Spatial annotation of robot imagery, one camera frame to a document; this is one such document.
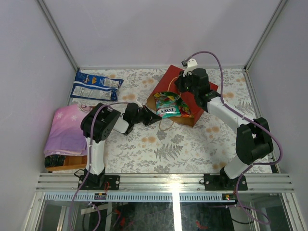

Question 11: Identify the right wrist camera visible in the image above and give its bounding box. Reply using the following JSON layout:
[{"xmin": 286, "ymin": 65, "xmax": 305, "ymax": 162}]
[{"xmin": 182, "ymin": 58, "xmax": 198, "ymax": 77}]

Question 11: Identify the green Fox's candy bag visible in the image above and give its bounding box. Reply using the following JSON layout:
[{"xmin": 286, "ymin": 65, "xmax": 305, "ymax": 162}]
[{"xmin": 154, "ymin": 92, "xmax": 181, "ymax": 119}]

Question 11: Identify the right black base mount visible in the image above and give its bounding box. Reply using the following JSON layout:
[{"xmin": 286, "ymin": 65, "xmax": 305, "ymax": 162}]
[{"xmin": 204, "ymin": 174, "xmax": 248, "ymax": 191}]

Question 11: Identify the pink folded cloth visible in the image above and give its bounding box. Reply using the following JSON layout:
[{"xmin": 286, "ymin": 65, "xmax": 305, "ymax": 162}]
[{"xmin": 44, "ymin": 104, "xmax": 93, "ymax": 156}]

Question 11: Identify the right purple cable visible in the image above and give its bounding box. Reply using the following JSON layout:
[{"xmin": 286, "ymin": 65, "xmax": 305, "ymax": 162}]
[{"xmin": 184, "ymin": 51, "xmax": 284, "ymax": 226}]

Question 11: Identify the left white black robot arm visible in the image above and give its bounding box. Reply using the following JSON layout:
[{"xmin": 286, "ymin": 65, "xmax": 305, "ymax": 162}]
[{"xmin": 78, "ymin": 103, "xmax": 162, "ymax": 190}]

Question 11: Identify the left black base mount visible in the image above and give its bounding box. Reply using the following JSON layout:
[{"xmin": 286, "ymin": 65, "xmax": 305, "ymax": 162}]
[{"xmin": 81, "ymin": 174, "xmax": 120, "ymax": 191}]

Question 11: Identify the purple cable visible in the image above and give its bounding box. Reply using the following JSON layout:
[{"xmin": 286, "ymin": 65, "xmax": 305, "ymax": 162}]
[
  {"xmin": 68, "ymin": 102, "xmax": 142, "ymax": 231},
  {"xmin": 184, "ymin": 51, "xmax": 284, "ymax": 226}
]

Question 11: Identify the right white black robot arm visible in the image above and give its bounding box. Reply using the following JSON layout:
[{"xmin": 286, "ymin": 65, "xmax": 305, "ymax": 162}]
[{"xmin": 175, "ymin": 68, "xmax": 273, "ymax": 191}]

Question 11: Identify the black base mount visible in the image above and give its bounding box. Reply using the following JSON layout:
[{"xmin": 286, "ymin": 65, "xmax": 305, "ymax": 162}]
[
  {"xmin": 81, "ymin": 174, "xmax": 120, "ymax": 191},
  {"xmin": 204, "ymin": 174, "xmax": 248, "ymax": 191}
]

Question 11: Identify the white slotted cable duct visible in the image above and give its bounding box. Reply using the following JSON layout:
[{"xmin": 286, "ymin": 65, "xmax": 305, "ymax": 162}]
[{"xmin": 45, "ymin": 192, "xmax": 235, "ymax": 203}]

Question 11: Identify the aluminium front rail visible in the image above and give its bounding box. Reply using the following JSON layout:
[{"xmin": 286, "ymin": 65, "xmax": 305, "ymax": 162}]
[{"xmin": 36, "ymin": 173, "xmax": 294, "ymax": 193}]

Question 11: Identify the orange candy bag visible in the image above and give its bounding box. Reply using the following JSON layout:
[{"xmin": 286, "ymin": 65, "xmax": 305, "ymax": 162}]
[{"xmin": 177, "ymin": 98, "xmax": 194, "ymax": 118}]

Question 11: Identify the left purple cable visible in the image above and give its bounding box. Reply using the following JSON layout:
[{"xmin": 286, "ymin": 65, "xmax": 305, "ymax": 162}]
[{"xmin": 68, "ymin": 102, "xmax": 142, "ymax": 231}]

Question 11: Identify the blue chips bag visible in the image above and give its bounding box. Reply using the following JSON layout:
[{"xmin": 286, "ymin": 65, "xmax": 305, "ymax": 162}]
[{"xmin": 70, "ymin": 71, "xmax": 124, "ymax": 102}]

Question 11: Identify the wooden organizer tray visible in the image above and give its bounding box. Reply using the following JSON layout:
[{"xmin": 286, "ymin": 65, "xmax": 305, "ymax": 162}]
[{"xmin": 45, "ymin": 155, "xmax": 87, "ymax": 172}]

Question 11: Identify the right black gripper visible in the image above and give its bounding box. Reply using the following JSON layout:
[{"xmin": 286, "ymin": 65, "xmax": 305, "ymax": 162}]
[{"xmin": 175, "ymin": 70, "xmax": 199, "ymax": 96}]

